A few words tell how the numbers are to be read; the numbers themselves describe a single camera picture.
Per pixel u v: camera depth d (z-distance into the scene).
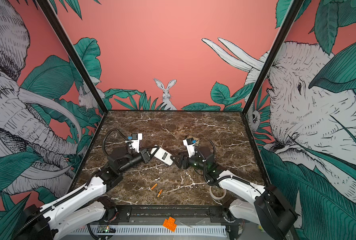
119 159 0.56
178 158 0.69
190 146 0.70
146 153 0.67
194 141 0.70
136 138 0.67
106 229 0.70
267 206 0.40
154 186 0.83
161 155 0.73
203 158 0.60
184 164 0.69
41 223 0.39
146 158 0.65
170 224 0.70
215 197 0.79
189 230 0.70
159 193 0.80
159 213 0.75
